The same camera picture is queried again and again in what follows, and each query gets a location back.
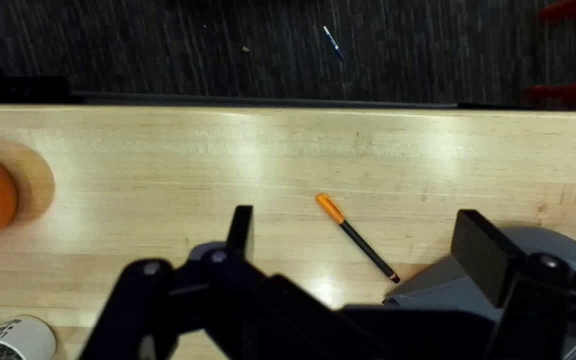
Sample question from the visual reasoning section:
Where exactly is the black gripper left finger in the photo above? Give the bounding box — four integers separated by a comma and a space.
76, 203, 384, 360

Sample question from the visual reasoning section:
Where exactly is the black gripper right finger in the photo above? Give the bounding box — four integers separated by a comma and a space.
450, 207, 576, 360

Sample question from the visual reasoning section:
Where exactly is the orange capped black pen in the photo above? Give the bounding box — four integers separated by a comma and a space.
315, 191, 402, 286

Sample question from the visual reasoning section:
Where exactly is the white pen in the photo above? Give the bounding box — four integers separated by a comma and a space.
320, 24, 344, 60

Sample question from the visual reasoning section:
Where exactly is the white cup with grounds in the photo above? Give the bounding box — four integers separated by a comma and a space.
0, 313, 61, 360

